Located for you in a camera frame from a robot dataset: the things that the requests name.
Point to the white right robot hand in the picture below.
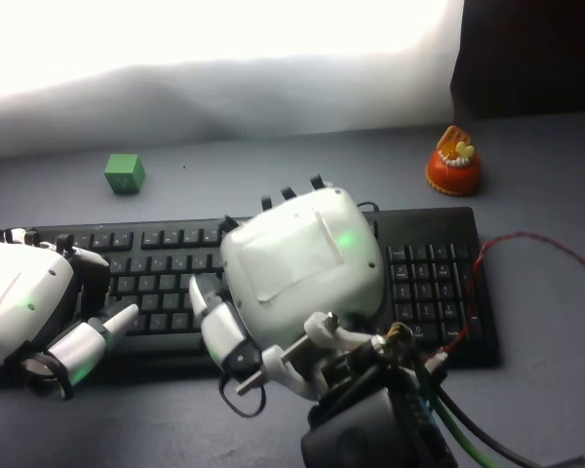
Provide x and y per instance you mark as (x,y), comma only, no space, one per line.
(297,258)

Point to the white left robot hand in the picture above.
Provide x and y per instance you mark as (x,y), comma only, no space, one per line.
(10,292)

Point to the black computer keyboard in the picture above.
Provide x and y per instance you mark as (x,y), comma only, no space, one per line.
(175,263)

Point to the green cube block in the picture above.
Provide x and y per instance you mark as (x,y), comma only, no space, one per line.
(123,174)

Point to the orange toy cake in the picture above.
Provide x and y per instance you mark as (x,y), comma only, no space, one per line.
(452,170)

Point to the white cloth backdrop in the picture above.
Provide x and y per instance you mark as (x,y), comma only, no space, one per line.
(224,92)

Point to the dark box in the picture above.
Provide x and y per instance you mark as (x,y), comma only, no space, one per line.
(531,53)

